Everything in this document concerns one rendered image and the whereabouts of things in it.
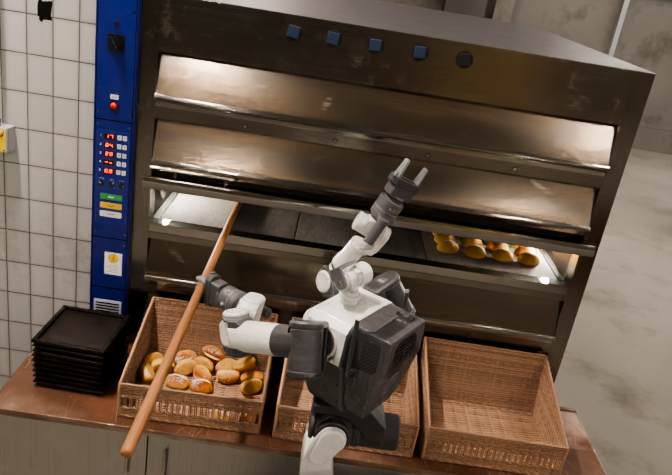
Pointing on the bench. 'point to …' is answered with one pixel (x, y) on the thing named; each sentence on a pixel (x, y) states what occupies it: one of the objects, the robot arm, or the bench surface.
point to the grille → (107, 306)
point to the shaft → (174, 345)
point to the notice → (113, 263)
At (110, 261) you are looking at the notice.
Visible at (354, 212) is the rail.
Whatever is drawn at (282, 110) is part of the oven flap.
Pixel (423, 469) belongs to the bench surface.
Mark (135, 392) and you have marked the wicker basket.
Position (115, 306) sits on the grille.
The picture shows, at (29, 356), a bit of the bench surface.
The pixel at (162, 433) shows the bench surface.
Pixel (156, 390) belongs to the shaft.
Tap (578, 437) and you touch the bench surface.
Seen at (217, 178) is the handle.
